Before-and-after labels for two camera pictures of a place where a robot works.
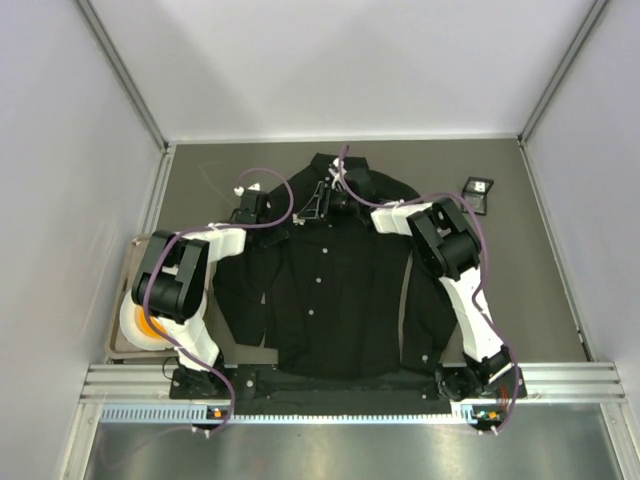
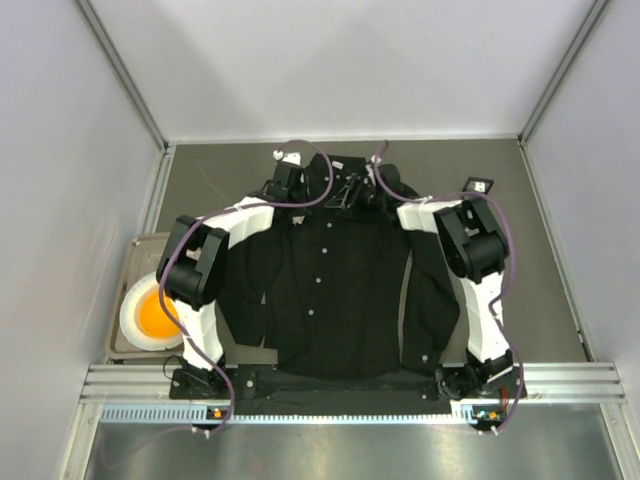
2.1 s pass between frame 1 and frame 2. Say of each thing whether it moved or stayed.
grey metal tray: stayed
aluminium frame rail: stayed
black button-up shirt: stayed
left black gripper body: moved
